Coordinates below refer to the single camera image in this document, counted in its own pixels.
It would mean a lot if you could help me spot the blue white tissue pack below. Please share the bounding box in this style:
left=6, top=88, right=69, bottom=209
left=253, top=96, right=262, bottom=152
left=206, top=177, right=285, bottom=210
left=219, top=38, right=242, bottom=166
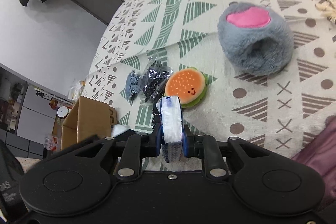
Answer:
left=156, top=96, right=183, bottom=163

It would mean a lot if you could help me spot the plush hamburger toy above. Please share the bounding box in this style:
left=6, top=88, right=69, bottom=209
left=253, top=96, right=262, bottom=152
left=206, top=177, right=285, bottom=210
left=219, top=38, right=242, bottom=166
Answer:
left=165, top=68, right=208, bottom=109

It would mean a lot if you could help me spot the light blue denim patch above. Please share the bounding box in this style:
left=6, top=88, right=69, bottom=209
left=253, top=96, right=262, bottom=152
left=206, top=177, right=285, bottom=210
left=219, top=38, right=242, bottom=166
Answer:
left=125, top=71, right=141, bottom=100

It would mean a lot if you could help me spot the grey pink plush slipper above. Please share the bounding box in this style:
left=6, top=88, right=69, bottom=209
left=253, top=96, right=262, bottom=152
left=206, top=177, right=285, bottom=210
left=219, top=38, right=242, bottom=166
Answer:
left=217, top=2, right=294, bottom=76

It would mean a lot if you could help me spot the brown cardboard box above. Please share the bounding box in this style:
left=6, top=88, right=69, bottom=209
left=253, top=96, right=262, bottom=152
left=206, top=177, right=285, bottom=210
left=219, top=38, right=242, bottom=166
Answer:
left=60, top=96, right=117, bottom=150

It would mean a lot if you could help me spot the white cylinder container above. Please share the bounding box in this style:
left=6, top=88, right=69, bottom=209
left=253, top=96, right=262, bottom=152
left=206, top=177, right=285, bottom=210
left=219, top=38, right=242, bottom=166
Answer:
left=57, top=106, right=70, bottom=118

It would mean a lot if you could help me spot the patterned white green blanket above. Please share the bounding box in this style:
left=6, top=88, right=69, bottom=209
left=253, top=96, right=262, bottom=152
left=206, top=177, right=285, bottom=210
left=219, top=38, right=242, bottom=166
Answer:
left=83, top=0, right=335, bottom=157

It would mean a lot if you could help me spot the pink purple cloth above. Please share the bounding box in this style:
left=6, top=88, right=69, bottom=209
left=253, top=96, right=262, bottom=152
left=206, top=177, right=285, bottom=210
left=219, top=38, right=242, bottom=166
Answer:
left=292, top=117, right=336, bottom=209

